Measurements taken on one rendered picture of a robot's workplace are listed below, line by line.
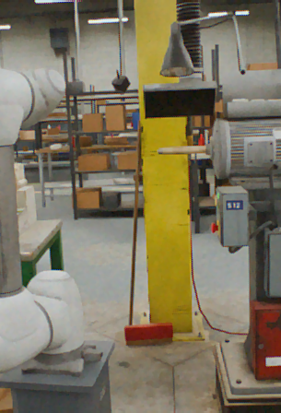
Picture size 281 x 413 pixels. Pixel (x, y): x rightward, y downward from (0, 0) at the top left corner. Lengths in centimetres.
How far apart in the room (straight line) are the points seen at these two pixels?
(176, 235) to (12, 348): 194
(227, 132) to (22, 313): 113
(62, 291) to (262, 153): 100
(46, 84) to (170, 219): 192
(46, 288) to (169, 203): 173
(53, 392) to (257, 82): 147
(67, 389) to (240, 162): 111
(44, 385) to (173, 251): 181
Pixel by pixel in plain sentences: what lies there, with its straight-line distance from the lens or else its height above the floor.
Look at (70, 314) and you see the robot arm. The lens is 148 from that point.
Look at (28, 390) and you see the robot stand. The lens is 154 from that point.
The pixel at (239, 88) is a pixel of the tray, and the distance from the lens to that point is 225.
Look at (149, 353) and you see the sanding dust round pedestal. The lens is 315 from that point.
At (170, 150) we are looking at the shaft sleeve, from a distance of 214.
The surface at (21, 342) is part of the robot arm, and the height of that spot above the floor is 87.
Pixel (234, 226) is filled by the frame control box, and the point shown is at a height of 100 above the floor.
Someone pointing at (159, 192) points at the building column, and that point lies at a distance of 306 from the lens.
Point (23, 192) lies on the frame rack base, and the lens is 230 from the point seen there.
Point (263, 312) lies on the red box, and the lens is 213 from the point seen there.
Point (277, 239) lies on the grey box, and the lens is 206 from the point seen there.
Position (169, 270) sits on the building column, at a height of 44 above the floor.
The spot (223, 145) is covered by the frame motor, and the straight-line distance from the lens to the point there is 204.
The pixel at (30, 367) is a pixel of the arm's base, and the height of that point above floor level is 72.
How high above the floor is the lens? 142
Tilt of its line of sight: 10 degrees down
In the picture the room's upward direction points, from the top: 3 degrees counter-clockwise
